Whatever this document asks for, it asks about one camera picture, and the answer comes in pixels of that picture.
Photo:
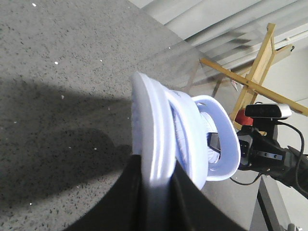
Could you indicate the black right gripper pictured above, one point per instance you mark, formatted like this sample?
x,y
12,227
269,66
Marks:
x,y
259,153

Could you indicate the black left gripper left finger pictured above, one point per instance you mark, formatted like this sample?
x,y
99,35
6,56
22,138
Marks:
x,y
120,208

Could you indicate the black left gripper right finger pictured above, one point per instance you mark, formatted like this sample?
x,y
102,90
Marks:
x,y
190,210

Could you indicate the light blue slipper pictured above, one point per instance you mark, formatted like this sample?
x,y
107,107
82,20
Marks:
x,y
153,133
194,118

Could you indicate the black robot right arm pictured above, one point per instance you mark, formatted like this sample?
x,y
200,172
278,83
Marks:
x,y
297,178

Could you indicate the wooden easel stand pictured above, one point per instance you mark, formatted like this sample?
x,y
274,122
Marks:
x,y
253,76

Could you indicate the beige curtain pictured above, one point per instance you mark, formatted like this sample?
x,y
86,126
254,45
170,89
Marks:
x,y
230,32

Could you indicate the red block behind camera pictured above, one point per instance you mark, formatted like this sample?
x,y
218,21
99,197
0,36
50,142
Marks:
x,y
242,119

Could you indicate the silver grey wrist camera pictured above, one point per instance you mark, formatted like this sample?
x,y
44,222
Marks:
x,y
266,116

